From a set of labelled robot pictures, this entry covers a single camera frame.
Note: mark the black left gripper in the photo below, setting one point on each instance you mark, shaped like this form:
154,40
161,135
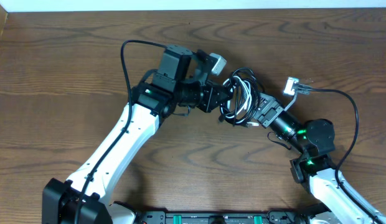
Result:
213,98

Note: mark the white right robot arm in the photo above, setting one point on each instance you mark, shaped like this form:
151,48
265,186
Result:
314,168

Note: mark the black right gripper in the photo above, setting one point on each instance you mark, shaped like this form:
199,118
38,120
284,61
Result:
272,102

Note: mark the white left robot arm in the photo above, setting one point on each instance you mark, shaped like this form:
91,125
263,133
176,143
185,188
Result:
182,79

